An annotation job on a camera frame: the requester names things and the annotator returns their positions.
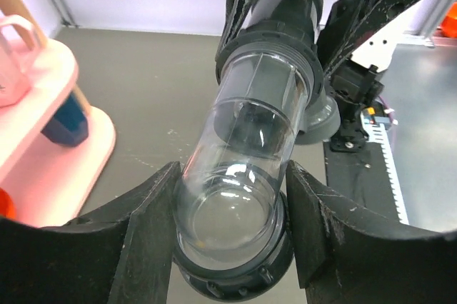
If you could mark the grey slotted cable duct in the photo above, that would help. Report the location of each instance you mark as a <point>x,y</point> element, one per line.
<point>377,129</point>

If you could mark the orange bowl bottom shelf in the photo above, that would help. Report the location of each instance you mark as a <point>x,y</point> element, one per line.
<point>7,207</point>

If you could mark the pink three-tier shelf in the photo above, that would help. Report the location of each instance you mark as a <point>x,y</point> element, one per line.
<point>54,145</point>

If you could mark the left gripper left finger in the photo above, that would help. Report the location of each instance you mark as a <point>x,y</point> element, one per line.
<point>120,252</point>

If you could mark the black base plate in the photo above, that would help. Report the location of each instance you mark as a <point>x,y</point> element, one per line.
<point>361,177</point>

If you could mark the dark blue cup bottom shelf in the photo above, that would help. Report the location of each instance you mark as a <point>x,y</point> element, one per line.
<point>68,126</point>

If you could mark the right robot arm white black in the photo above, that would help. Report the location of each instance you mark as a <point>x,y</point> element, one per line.
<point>352,86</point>

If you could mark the grey pvc tee fitting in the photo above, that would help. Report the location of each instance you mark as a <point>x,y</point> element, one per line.
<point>320,117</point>

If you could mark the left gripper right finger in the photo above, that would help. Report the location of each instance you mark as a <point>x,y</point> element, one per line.
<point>346,253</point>

